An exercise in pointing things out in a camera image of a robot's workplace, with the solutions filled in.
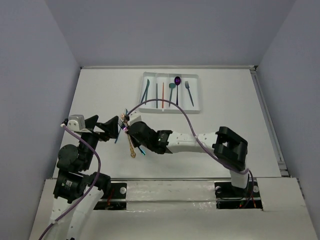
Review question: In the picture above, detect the blue plastic fork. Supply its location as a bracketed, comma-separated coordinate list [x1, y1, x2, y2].
[114, 108, 128, 144]

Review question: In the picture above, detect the gold ornate fork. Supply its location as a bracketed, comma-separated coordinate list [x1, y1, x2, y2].
[127, 134, 136, 158]

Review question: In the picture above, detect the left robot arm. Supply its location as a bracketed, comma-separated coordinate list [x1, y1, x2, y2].
[40, 114, 119, 240]

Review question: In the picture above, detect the teal plastic knife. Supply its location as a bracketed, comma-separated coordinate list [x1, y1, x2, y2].
[141, 79, 150, 102]

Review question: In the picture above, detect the iridescent rainbow fork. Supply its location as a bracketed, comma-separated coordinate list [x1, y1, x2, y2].
[118, 119, 147, 156]

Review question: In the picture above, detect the dark blue metal fork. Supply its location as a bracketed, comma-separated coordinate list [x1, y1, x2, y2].
[184, 80, 195, 107]

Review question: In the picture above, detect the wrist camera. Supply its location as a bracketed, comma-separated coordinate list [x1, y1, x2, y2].
[60, 114, 86, 132]
[127, 113, 142, 126]

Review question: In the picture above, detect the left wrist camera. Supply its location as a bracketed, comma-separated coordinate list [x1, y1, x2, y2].
[60, 114, 86, 132]

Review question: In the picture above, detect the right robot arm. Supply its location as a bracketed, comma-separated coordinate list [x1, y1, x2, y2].
[127, 121, 250, 196]

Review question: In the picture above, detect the purple metal spoon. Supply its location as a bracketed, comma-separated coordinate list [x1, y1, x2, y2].
[174, 76, 181, 105]

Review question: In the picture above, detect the teal plastic spoon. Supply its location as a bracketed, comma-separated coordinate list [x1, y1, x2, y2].
[169, 82, 176, 102]

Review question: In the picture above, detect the white cutlery tray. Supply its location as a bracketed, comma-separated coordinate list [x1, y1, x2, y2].
[138, 72, 202, 114]

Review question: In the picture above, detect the rose gold fork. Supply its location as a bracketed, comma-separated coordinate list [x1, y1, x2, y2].
[119, 113, 130, 125]

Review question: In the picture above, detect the orange chopstick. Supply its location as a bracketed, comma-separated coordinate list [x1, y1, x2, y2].
[161, 82, 165, 109]

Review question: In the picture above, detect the dark blue plastic knife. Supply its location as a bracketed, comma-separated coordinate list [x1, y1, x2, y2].
[140, 89, 148, 103]

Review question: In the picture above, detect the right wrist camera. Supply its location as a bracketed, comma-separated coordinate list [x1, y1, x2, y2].
[127, 113, 142, 126]

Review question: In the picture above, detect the dark blue chopstick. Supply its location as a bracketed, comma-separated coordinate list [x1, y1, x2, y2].
[155, 83, 159, 109]

